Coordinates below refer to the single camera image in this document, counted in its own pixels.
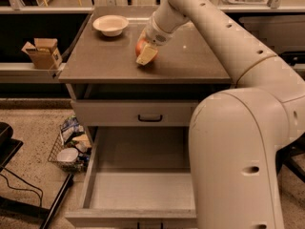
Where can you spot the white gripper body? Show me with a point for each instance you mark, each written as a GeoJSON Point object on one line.
{"type": "Point", "coordinates": [156, 34]}

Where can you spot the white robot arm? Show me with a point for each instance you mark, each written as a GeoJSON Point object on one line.
{"type": "Point", "coordinates": [235, 134]}

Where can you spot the closed top drawer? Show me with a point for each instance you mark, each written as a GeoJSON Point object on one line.
{"type": "Point", "coordinates": [119, 113]}

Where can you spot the grey cabinet with counter top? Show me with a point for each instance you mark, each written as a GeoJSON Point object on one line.
{"type": "Point", "coordinates": [102, 68]}

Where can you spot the open middle drawer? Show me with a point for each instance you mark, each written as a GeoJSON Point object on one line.
{"type": "Point", "coordinates": [137, 174]}

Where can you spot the white paper bowl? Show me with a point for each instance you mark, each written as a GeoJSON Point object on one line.
{"type": "Point", "coordinates": [111, 25]}

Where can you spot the open cardboard box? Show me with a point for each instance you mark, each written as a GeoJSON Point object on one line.
{"type": "Point", "coordinates": [43, 53]}

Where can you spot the black stand base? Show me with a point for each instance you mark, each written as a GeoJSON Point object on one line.
{"type": "Point", "coordinates": [8, 148]}

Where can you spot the black office chair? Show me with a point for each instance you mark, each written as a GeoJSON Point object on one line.
{"type": "Point", "coordinates": [297, 148]}

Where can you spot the black top drawer handle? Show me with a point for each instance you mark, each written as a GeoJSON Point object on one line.
{"type": "Point", "coordinates": [150, 117]}

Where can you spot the black drawer handle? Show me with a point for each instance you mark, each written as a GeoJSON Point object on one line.
{"type": "Point", "coordinates": [149, 225]}
{"type": "Point", "coordinates": [150, 117]}

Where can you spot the wire basket with items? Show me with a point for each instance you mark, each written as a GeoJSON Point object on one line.
{"type": "Point", "coordinates": [72, 135]}

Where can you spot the black middle drawer handle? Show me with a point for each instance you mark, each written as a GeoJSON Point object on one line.
{"type": "Point", "coordinates": [149, 225]}

